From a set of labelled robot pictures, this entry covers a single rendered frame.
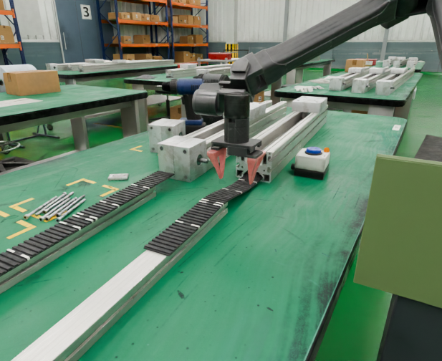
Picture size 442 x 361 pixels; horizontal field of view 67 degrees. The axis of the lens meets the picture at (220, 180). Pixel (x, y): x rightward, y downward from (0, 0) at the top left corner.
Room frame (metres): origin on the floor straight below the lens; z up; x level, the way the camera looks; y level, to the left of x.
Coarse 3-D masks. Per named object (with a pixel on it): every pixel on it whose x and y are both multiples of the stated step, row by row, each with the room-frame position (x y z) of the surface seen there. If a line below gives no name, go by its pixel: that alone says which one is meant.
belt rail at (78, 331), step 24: (216, 216) 0.61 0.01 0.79; (192, 240) 0.52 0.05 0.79; (144, 264) 0.42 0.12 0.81; (168, 264) 0.45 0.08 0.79; (120, 288) 0.37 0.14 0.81; (144, 288) 0.39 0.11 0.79; (72, 312) 0.33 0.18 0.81; (96, 312) 0.33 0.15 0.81; (120, 312) 0.35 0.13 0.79; (48, 336) 0.29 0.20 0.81; (72, 336) 0.29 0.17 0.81; (96, 336) 0.31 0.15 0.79; (24, 360) 0.26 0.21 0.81; (48, 360) 0.26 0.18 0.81; (72, 360) 0.28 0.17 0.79
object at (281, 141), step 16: (320, 112) 1.38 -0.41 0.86; (272, 128) 1.07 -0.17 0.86; (288, 128) 1.22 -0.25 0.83; (304, 128) 1.18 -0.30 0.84; (272, 144) 0.89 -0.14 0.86; (288, 144) 0.98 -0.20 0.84; (304, 144) 1.16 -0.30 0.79; (240, 160) 0.85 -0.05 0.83; (272, 160) 0.82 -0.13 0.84; (288, 160) 0.96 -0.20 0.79; (240, 176) 0.85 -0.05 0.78; (272, 176) 0.83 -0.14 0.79
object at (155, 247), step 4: (148, 244) 0.47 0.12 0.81; (152, 244) 0.47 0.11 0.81; (156, 244) 0.47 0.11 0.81; (160, 244) 0.47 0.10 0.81; (144, 248) 0.47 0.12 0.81; (148, 248) 0.46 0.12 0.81; (152, 248) 0.46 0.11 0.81; (156, 248) 0.46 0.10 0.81; (160, 248) 0.46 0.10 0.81; (164, 248) 0.46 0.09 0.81; (168, 248) 0.46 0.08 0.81; (172, 248) 0.46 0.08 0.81; (156, 252) 0.45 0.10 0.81; (160, 252) 0.45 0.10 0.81; (164, 252) 0.45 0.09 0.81; (168, 252) 0.45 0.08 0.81; (172, 252) 0.45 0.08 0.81
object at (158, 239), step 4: (156, 236) 0.50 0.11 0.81; (160, 236) 0.50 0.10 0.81; (152, 240) 0.49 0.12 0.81; (156, 240) 0.48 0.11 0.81; (160, 240) 0.48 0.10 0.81; (164, 240) 0.49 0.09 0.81; (168, 240) 0.48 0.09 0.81; (172, 240) 0.48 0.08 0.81; (164, 244) 0.47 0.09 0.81; (168, 244) 0.47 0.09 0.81; (172, 244) 0.47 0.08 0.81; (176, 244) 0.47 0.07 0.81; (180, 244) 0.47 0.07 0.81; (176, 248) 0.46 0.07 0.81
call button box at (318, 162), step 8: (304, 152) 0.89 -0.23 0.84; (296, 160) 0.87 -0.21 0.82; (304, 160) 0.86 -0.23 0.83; (312, 160) 0.85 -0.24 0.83; (320, 160) 0.84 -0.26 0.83; (328, 160) 0.88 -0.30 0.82; (296, 168) 0.87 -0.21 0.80; (304, 168) 0.86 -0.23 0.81; (312, 168) 0.85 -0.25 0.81; (320, 168) 0.84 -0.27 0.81; (304, 176) 0.86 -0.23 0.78; (312, 176) 0.85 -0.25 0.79; (320, 176) 0.84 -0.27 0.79
